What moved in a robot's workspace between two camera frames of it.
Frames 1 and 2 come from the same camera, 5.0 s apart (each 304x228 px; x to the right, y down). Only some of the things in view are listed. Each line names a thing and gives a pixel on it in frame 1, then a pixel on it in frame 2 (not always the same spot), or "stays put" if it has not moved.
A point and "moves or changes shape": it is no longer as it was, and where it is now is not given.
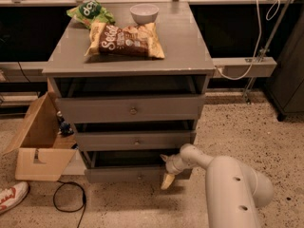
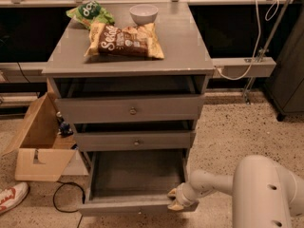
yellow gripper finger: [164, 157] to [173, 192]
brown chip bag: [141, 40] stays put
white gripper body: [171, 165] to [182, 196]
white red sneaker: [10, 196] stays put
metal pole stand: [264, 51] stays put
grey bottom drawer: [132, 167] moves or changes shape
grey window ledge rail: [260, 66] stays put
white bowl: [144, 13] stays put
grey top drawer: [131, 109] stays put
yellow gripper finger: [168, 180] to [176, 206]
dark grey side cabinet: [287, 89] stays put
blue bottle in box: [65, 128] stays put
